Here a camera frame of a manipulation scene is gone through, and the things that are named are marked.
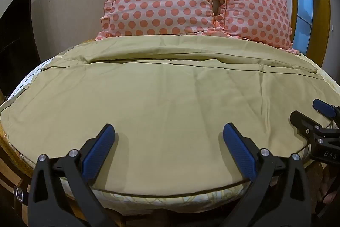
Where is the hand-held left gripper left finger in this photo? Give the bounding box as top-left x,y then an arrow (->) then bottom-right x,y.
27,123 -> 117,227

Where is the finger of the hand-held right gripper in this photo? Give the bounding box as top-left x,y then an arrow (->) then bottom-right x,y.
289,110 -> 324,142
312,98 -> 340,122

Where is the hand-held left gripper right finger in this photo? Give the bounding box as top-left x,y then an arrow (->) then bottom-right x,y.
222,123 -> 312,227

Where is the olive green bedsheet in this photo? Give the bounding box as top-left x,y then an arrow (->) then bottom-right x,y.
0,36 -> 337,194

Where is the patterned white bed sheet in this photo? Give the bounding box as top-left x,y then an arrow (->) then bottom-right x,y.
0,39 -> 340,213

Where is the glass window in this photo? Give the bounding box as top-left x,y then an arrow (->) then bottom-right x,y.
290,0 -> 314,56

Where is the wooden bed frame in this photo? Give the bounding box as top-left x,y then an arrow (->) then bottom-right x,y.
0,128 -> 80,227

